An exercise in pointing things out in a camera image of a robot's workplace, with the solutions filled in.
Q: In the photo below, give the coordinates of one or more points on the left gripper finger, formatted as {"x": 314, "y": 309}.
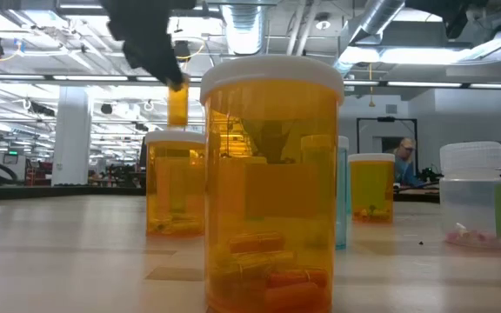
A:
{"x": 159, "y": 61}

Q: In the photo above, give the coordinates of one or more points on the small narrow orange pill bottle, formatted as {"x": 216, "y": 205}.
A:
{"x": 178, "y": 106}

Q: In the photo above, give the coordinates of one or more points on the orange pill bottle yellow capsules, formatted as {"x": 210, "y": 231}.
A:
{"x": 174, "y": 187}

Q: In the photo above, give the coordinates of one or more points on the teal pill bottle white cap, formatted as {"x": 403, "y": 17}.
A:
{"x": 342, "y": 195}

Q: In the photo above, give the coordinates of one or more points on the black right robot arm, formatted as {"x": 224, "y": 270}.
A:
{"x": 450, "y": 15}

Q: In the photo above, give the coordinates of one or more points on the large orange pill bottle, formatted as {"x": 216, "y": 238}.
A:
{"x": 272, "y": 195}

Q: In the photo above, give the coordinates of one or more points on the orange pill bottle mixed pills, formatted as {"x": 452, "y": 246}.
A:
{"x": 371, "y": 187}

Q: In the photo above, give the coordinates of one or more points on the white building column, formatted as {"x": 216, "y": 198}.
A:
{"x": 72, "y": 135}

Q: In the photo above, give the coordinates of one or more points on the green exit sign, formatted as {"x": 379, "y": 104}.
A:
{"x": 12, "y": 153}

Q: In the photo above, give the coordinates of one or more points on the person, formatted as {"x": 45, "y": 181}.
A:
{"x": 405, "y": 167}

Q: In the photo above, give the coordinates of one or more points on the clear bottle pink pills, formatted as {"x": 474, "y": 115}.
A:
{"x": 472, "y": 195}

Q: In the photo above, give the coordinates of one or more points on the wide silver air duct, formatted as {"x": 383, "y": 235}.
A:
{"x": 244, "y": 26}

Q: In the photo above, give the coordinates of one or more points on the slanted silver air duct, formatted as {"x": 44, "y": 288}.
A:
{"x": 378, "y": 17}

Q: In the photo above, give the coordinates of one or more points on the black door frame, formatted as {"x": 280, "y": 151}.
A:
{"x": 385, "y": 126}

